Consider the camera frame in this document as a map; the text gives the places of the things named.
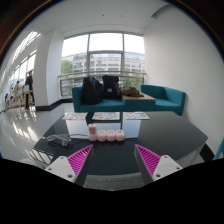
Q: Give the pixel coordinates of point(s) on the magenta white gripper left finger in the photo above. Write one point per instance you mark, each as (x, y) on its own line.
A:
(74, 167)

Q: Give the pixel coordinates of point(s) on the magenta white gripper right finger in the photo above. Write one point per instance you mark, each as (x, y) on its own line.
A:
(153, 166)

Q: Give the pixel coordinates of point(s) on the pink power strip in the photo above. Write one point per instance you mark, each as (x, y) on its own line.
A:
(107, 135)

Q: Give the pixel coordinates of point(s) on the left printed paper sheet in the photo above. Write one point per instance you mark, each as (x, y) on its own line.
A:
(74, 116)

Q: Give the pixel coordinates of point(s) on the printed paper sheet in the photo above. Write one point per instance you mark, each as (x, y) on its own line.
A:
(74, 116)
(136, 116)
(106, 116)

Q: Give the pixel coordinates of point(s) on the right printed paper sheet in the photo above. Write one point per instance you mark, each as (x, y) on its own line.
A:
(136, 116)

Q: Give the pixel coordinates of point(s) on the middle printed paper sheet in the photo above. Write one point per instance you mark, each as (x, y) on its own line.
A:
(106, 116)

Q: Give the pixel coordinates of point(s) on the teal sofa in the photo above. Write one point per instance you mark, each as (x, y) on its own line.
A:
(155, 98)

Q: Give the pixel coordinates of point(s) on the teal chair edge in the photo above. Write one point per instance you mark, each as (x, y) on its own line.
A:
(220, 152)

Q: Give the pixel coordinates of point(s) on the brown bag on sofa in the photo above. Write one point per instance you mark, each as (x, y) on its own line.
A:
(131, 91)

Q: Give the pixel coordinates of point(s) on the left black backpack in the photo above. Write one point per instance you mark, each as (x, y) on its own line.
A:
(92, 91)

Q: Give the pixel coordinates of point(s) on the black backpack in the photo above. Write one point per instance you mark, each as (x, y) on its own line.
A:
(110, 86)
(92, 91)

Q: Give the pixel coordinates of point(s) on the right black backpack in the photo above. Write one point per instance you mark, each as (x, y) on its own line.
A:
(110, 86)

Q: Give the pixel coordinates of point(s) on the metal window railing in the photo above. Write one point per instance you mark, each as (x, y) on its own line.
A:
(68, 81)

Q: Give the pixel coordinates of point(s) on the standing person in black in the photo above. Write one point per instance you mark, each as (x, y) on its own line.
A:
(29, 83)

